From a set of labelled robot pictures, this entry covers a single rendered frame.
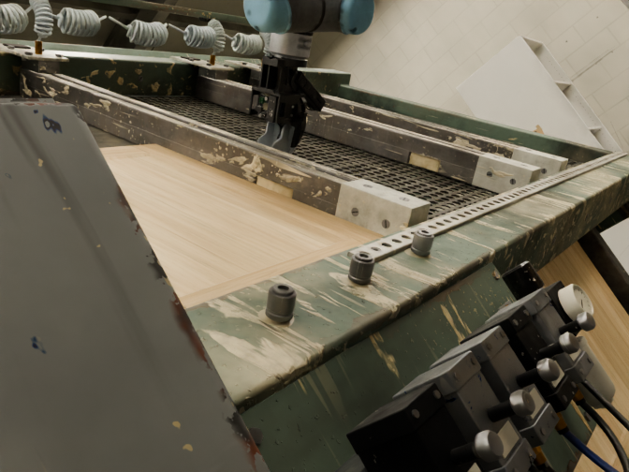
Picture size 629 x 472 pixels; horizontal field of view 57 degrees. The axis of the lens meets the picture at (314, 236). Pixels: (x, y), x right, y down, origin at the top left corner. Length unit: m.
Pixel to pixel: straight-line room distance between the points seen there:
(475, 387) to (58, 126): 0.34
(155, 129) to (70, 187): 1.00
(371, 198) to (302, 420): 0.48
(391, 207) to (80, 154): 0.69
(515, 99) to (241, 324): 4.14
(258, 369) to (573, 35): 5.60
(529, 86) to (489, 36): 1.71
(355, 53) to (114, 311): 6.65
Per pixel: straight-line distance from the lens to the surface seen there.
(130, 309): 0.17
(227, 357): 0.45
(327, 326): 0.51
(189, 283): 0.63
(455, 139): 1.66
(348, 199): 0.88
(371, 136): 1.51
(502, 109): 4.57
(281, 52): 1.09
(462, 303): 0.69
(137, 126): 1.23
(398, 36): 6.54
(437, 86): 6.29
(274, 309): 0.50
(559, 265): 1.75
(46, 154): 0.19
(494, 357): 0.48
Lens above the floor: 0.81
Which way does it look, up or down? 11 degrees up
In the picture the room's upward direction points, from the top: 31 degrees counter-clockwise
